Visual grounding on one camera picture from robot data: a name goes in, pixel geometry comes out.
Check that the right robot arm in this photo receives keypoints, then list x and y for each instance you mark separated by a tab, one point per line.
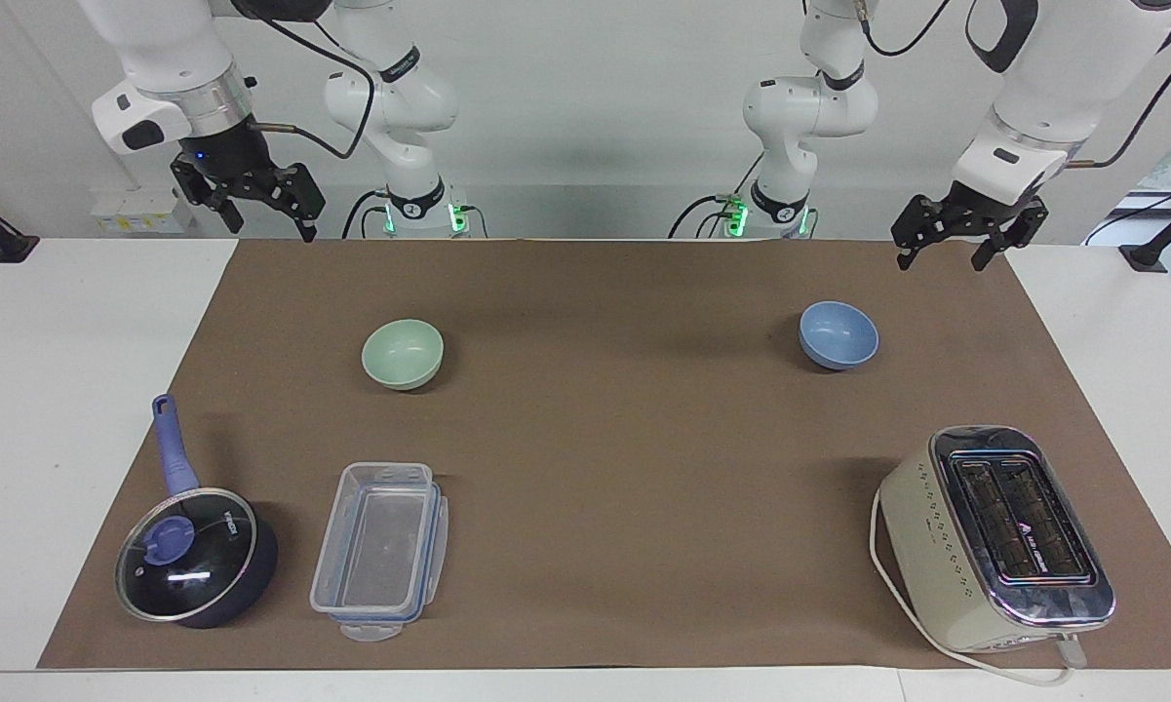
400	97

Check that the cream toaster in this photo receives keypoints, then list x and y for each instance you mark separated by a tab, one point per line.
995	546

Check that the glass lid with blue knob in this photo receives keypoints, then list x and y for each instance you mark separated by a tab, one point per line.
185	556

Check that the green bowl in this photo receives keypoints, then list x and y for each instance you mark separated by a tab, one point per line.
402	353

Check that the white wall socket box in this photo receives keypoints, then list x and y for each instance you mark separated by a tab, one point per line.
141	213

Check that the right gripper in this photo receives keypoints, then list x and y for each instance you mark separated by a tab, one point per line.
226	151

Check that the clear plastic container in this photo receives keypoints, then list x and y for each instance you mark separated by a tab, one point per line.
380	551

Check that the blue bowl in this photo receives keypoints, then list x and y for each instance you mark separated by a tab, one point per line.
839	333

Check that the blue saucepan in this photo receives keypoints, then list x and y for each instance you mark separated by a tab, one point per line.
253	565

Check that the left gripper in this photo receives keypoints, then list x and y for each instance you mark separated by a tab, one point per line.
995	208

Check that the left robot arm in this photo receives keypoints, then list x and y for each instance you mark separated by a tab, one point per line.
1063	88

